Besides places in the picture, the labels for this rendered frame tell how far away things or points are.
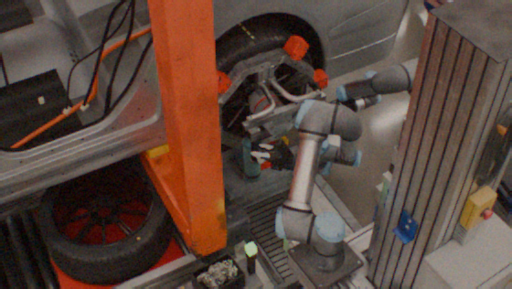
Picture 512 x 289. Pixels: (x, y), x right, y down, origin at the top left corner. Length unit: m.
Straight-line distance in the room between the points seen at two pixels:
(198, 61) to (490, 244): 1.15
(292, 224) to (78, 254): 1.11
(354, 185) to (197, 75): 1.94
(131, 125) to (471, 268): 1.62
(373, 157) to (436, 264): 1.99
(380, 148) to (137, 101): 1.81
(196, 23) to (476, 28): 0.86
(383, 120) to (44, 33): 2.21
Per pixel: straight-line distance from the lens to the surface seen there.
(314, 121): 2.39
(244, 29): 3.00
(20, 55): 3.52
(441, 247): 2.18
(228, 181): 3.58
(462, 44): 1.67
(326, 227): 2.39
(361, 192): 3.86
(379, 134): 4.20
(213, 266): 2.86
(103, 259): 3.03
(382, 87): 2.69
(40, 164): 2.91
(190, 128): 2.30
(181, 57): 2.07
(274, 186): 3.65
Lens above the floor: 2.98
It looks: 47 degrees down
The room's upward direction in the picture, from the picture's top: straight up
